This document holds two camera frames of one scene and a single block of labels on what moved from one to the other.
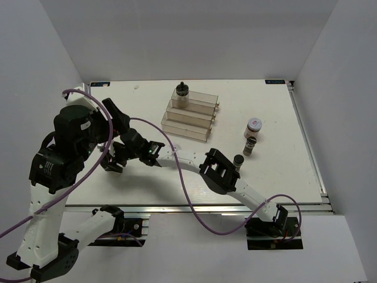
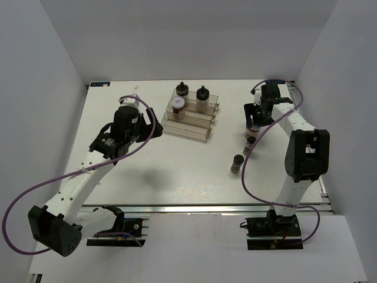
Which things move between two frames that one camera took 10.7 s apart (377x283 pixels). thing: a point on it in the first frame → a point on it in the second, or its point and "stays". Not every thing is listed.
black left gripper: x=121 y=121 → x=157 y=132
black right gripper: x=111 y=164 → x=250 y=109
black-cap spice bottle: x=238 y=161 stays
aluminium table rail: x=182 y=209 stays
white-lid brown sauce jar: x=254 y=125 stays
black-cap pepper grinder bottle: x=249 y=145 stays
